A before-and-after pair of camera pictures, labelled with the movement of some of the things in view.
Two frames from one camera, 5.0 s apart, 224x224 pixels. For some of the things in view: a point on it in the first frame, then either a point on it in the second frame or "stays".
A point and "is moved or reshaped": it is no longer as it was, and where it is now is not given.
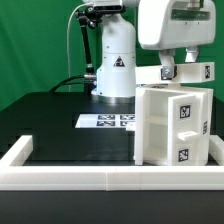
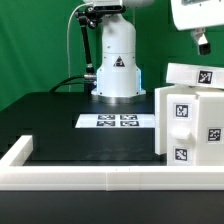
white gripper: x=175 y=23 -> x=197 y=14
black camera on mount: x=105 y=9 stays
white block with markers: x=197 y=72 is moved or reshaped
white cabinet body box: x=151 y=137 is moved or reshaped
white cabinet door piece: x=183 y=146 stays
